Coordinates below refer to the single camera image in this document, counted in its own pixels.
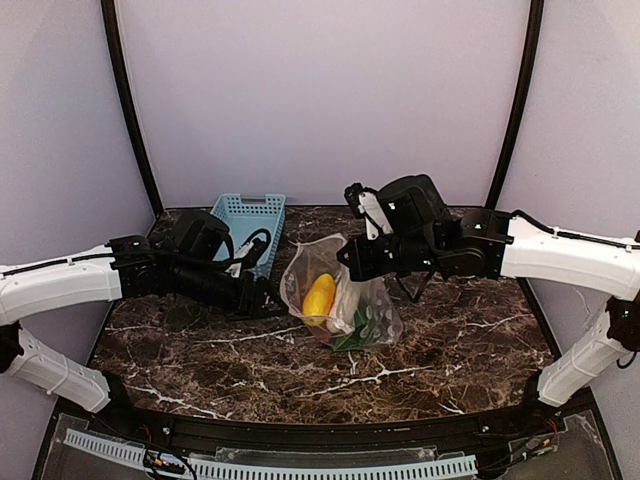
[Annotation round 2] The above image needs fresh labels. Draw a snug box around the white napa cabbage toy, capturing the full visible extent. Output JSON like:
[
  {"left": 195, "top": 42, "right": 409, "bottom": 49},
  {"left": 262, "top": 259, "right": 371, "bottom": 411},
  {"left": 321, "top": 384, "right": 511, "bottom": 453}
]
[{"left": 326, "top": 278, "right": 361, "bottom": 334}]

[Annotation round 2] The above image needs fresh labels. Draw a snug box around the clear zip top bag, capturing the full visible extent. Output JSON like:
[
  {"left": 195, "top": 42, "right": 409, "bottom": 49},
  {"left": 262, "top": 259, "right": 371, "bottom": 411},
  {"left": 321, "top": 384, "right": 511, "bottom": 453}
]
[{"left": 279, "top": 234, "right": 403, "bottom": 352}]

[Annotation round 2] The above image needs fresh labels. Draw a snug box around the green bok choy toy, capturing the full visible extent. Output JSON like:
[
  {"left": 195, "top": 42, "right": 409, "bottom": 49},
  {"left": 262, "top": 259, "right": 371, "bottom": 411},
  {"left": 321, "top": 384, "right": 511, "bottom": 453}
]
[{"left": 331, "top": 309, "right": 382, "bottom": 352}]

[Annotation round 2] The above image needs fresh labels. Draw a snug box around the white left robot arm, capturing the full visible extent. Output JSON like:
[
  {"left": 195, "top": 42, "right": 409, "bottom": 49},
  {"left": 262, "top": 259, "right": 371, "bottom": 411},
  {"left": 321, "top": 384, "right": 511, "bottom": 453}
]
[{"left": 1, "top": 210, "right": 287, "bottom": 414}]

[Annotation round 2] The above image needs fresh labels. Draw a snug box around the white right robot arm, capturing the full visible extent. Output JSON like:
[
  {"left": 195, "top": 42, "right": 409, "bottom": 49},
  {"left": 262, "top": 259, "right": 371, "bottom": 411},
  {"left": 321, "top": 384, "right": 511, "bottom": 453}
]
[{"left": 337, "top": 174, "right": 639, "bottom": 407}]

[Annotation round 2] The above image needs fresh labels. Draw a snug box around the light blue plastic basket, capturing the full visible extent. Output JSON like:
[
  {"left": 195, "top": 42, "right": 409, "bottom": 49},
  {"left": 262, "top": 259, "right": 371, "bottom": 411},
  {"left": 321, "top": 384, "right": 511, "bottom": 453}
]
[{"left": 210, "top": 193, "right": 286, "bottom": 279}]

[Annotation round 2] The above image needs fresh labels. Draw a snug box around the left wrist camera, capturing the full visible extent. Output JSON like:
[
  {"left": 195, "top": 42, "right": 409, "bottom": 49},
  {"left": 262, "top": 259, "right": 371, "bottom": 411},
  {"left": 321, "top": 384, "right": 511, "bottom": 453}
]
[{"left": 225, "top": 228, "right": 272, "bottom": 278}]

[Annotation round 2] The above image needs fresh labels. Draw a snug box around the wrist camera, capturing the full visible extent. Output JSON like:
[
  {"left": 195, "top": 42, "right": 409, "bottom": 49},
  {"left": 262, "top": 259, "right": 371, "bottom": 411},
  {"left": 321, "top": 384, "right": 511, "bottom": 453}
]
[
  {"left": 225, "top": 228, "right": 272, "bottom": 278},
  {"left": 344, "top": 183, "right": 393, "bottom": 240}
]

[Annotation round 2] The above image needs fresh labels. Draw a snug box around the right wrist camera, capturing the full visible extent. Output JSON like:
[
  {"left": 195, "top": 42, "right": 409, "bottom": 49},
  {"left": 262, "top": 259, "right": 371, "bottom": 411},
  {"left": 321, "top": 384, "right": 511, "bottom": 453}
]
[{"left": 344, "top": 183, "right": 393, "bottom": 240}]

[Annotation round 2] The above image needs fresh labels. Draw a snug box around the black front table rail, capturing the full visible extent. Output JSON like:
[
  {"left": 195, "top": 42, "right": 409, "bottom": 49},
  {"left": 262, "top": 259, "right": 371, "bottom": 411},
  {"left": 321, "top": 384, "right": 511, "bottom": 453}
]
[{"left": 90, "top": 384, "right": 563, "bottom": 454}]

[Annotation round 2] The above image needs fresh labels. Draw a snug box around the white slotted cable duct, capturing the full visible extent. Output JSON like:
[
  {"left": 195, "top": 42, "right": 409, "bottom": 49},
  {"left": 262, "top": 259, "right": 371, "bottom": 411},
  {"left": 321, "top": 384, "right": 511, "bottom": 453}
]
[{"left": 64, "top": 428, "right": 478, "bottom": 479}]

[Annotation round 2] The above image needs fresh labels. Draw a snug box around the black right corner post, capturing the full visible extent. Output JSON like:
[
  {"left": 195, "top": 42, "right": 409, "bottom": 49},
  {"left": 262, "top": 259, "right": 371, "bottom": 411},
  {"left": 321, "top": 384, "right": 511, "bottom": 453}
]
[{"left": 484, "top": 0, "right": 545, "bottom": 209}]

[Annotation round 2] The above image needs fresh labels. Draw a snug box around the black corner post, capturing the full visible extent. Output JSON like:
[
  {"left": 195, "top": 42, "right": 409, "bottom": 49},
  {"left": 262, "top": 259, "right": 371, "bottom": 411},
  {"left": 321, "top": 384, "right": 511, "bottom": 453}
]
[
  {"left": 484, "top": 0, "right": 545, "bottom": 209},
  {"left": 100, "top": 0, "right": 164, "bottom": 218}
]

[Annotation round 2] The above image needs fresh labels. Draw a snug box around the black left corner post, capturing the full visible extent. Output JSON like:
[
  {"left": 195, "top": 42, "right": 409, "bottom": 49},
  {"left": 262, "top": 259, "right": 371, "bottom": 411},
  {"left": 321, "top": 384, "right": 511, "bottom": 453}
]
[{"left": 100, "top": 0, "right": 164, "bottom": 218}]

